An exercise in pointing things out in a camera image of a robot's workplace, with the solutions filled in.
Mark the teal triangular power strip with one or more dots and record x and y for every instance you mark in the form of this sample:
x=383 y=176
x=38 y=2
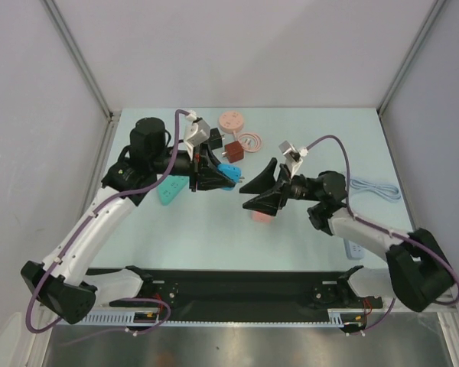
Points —
x=170 y=188

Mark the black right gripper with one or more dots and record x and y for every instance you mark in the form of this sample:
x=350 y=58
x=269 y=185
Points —
x=284 y=187

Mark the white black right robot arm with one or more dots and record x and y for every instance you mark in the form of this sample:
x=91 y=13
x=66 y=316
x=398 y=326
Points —
x=416 y=273

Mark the light blue power strip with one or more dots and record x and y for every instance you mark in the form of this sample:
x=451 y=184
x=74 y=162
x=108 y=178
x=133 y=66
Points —
x=353 y=251

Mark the dark red cube adapter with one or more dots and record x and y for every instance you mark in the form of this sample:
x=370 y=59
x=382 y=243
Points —
x=233 y=152

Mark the slotted cable duct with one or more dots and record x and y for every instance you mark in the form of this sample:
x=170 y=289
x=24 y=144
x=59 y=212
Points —
x=132 y=319

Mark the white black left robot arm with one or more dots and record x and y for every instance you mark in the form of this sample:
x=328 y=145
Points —
x=60 y=281

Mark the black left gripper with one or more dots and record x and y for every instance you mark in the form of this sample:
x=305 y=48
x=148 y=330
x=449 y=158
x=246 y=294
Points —
x=202 y=172

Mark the pink cube adapter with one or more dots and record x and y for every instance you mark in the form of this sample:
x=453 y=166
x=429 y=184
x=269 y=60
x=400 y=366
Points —
x=261 y=217

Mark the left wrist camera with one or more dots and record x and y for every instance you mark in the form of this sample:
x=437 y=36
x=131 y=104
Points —
x=197 y=132

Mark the blue plug adapter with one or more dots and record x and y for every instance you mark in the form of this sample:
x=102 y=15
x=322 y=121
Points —
x=232 y=172

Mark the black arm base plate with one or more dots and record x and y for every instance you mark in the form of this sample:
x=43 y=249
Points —
x=250 y=296

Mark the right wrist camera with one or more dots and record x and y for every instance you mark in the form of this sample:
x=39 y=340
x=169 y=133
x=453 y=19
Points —
x=294 y=157

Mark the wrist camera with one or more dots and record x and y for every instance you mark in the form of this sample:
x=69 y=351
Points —
x=294 y=157
x=197 y=132

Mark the black cube adapter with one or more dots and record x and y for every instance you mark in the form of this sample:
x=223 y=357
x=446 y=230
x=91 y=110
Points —
x=215 y=140

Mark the pink round power strip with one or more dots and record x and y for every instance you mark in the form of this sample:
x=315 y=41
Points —
x=231 y=121

